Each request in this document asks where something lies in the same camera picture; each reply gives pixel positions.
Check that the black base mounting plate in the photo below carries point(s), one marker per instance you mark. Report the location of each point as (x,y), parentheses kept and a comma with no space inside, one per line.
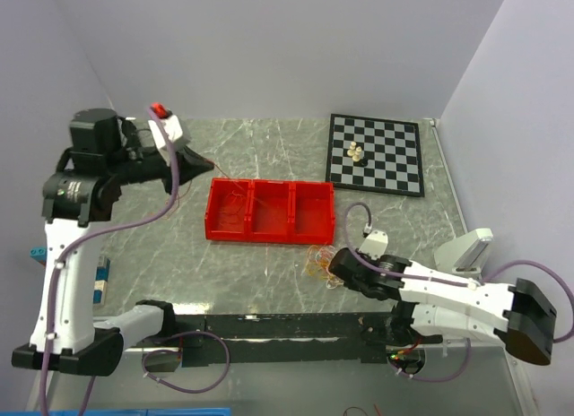
(308,337)

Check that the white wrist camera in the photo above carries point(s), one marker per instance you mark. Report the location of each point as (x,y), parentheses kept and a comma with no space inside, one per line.
(173,128)
(374,245)

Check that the black grey chessboard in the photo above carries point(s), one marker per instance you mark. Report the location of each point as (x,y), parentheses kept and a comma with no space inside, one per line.
(393,149)

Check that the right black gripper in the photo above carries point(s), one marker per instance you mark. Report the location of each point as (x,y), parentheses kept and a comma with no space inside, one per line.
(352,286)

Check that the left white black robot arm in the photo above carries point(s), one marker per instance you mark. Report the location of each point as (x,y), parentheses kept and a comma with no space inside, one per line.
(105,154)

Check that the blue plastic bin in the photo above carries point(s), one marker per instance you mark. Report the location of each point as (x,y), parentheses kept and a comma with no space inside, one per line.
(132,412)

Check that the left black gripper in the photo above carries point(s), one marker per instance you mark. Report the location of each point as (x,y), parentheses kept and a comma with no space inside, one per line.
(191,164)

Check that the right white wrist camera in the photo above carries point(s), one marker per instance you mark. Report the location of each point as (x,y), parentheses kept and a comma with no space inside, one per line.
(374,245)

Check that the red three-compartment tray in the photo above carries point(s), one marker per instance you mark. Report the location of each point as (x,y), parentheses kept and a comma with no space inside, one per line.
(270,211)

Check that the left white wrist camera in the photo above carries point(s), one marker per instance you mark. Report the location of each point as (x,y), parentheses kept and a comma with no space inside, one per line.
(173,128)

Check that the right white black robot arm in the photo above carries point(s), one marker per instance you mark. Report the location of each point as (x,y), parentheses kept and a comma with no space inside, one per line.
(515,316)

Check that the white grey stand device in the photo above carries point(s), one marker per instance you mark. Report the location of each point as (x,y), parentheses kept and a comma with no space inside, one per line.
(465,255)

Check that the blue brown toy block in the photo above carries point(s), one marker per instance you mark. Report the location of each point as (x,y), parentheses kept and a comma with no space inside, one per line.
(39,254)

